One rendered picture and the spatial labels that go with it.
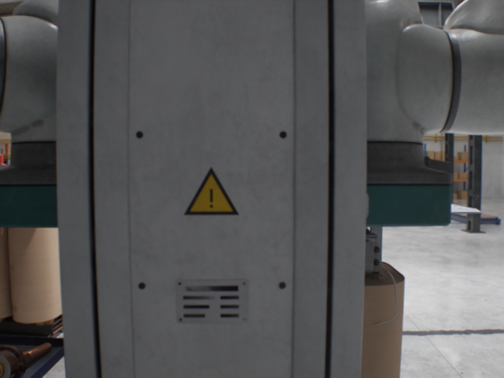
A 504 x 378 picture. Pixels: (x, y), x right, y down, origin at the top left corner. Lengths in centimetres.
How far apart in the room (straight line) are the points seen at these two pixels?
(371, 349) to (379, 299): 19
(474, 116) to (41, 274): 355
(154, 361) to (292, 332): 16
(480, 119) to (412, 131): 10
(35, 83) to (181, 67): 21
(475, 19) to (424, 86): 14
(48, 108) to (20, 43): 9
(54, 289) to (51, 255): 31
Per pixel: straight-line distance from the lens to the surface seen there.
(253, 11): 47
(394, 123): 58
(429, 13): 1059
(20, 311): 394
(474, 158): 1093
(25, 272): 381
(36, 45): 60
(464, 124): 64
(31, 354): 147
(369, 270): 157
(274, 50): 46
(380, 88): 58
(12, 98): 59
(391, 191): 58
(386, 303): 159
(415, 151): 61
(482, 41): 64
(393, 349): 168
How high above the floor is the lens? 149
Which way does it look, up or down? 2 degrees down
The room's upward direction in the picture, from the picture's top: straight up
